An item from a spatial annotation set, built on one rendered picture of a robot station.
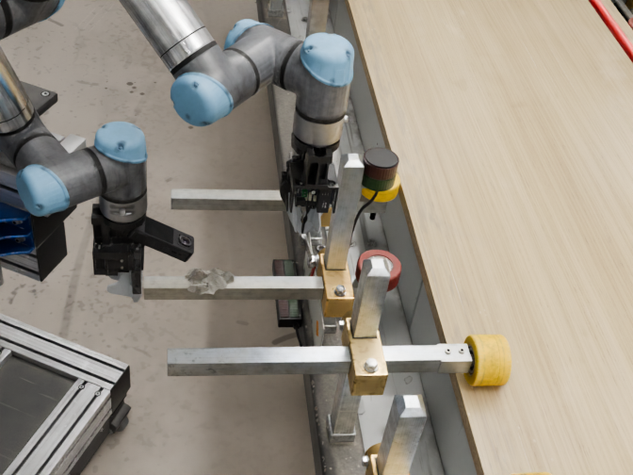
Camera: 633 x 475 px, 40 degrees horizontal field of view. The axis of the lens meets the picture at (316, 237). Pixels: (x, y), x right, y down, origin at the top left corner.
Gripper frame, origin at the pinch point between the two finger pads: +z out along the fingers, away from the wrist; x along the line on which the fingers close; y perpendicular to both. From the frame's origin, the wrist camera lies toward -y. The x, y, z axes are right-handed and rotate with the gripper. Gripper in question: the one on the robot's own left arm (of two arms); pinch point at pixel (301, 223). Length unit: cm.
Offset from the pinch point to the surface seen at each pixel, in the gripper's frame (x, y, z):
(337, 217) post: 6.5, -2.9, 1.0
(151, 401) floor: -27, -39, 101
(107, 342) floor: -40, -61, 101
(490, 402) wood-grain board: 27.9, 29.6, 10.6
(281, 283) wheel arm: -2.3, -0.4, 14.6
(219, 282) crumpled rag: -13.4, 0.5, 13.5
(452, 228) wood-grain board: 31.2, -11.2, 10.6
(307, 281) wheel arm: 2.5, -0.9, 14.6
